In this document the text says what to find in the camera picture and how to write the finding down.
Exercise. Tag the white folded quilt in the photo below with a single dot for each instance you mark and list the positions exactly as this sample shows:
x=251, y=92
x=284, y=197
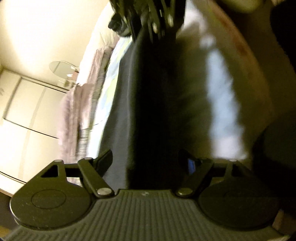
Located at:
x=78, y=105

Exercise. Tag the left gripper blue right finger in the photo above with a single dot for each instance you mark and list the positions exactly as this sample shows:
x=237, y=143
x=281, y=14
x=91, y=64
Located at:
x=199, y=178

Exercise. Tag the dark grey garment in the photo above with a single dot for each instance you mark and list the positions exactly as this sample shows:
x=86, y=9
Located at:
x=144, y=130

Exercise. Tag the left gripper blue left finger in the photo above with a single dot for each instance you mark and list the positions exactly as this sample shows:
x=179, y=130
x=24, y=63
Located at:
x=93, y=170

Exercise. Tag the white padded headboard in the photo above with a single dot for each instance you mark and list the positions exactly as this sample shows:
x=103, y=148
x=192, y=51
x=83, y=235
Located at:
x=102, y=37

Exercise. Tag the checked bed sheet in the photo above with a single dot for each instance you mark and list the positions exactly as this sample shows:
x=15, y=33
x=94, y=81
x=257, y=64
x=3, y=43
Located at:
x=224, y=90

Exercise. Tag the black striped garment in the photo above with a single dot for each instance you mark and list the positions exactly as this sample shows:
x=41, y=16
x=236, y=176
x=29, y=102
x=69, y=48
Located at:
x=117, y=22

